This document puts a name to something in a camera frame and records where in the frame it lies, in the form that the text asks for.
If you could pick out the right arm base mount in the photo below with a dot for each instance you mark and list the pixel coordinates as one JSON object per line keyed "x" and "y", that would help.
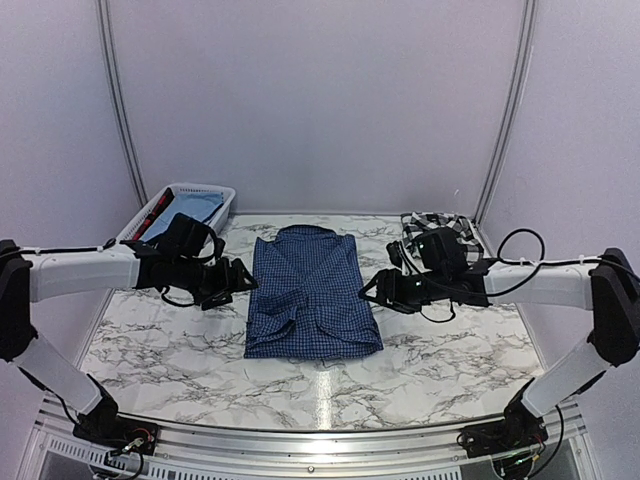
{"x": 491, "y": 438}

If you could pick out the aluminium wall post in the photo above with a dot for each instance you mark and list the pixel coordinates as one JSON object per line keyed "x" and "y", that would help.
{"x": 513, "y": 101}
{"x": 117, "y": 98}

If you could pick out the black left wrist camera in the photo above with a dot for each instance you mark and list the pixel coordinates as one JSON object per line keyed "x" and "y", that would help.
{"x": 185, "y": 237}

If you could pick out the right aluminium wall post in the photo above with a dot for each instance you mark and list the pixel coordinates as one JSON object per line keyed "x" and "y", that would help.
{"x": 513, "y": 101}

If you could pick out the left aluminium wall post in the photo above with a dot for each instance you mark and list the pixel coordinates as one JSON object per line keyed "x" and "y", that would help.
{"x": 117, "y": 98}

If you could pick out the white plastic basket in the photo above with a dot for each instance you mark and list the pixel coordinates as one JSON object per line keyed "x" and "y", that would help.
{"x": 217, "y": 222}

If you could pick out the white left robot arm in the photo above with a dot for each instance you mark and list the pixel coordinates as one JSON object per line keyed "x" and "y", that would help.
{"x": 40, "y": 286}

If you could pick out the black white plaid shirt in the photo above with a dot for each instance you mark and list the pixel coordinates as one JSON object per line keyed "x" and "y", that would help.
{"x": 415, "y": 223}

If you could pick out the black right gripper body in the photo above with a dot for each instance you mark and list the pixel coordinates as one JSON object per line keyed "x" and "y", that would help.
{"x": 409, "y": 298}

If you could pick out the light blue folded shirt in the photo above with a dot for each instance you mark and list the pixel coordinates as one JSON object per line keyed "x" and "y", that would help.
{"x": 200, "y": 206}

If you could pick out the blue checked shirt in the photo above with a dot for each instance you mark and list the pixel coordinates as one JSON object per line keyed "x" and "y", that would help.
{"x": 307, "y": 304}

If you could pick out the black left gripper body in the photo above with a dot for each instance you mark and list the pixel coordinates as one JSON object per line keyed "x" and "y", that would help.
{"x": 208, "y": 285}

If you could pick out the red black folded garment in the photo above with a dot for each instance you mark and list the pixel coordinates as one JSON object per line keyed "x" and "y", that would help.
{"x": 159, "y": 207}

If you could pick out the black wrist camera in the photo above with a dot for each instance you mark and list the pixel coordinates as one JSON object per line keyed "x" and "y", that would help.
{"x": 185, "y": 237}
{"x": 438, "y": 249}

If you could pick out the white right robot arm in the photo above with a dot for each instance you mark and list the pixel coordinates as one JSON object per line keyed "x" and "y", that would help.
{"x": 602, "y": 288}

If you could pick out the aluminium front rail frame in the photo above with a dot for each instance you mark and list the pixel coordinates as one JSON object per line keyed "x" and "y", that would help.
{"x": 189, "y": 451}

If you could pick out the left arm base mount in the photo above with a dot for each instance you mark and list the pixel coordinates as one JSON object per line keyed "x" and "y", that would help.
{"x": 123, "y": 432}

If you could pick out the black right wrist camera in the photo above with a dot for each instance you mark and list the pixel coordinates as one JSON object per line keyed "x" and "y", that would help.
{"x": 438, "y": 249}

